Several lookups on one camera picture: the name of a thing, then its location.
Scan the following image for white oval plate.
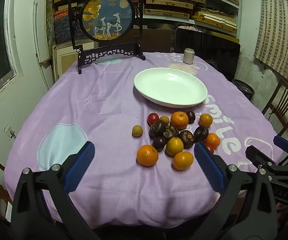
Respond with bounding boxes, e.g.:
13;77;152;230
134;67;208;108

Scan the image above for checked beige curtain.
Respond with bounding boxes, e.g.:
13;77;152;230
253;0;288;85

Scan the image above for large orange mandarin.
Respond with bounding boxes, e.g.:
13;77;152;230
136;144;159;167
170;111;189;130

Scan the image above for purple printed tablecloth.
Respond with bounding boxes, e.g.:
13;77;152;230
4;52;284;230

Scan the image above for white wall socket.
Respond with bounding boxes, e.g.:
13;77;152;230
4;125;17;139

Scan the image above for pink cloth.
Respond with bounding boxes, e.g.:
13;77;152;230
178;23;201;32

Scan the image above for small orange tangerine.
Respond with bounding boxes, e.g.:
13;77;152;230
199;113;213;127
205;133;221;148
173;151;194;171

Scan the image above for pale drink can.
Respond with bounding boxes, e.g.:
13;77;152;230
183;48;195;65

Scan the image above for stack of flat yellow boxes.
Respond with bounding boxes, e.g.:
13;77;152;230
50;0;241;37

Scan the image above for green marbled board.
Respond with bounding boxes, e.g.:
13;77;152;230
46;0;57;53

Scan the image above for brown cardboard panel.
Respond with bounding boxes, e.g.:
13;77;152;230
134;27;177;53

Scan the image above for yellow round citrus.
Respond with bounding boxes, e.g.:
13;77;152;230
166;137;184;156

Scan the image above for round deer table screen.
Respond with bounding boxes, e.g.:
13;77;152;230
67;0;146;75

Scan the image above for black round stool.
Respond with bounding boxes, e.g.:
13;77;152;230
231;79;255;100

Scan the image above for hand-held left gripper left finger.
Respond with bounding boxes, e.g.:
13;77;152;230
10;141;102;240

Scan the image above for red cherry tomato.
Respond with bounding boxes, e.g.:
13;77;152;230
147;113;160;126

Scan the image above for leaning wooden picture frames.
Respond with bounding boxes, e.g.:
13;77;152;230
52;41;95;80

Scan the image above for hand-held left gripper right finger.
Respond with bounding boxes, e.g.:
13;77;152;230
193;141;278;240

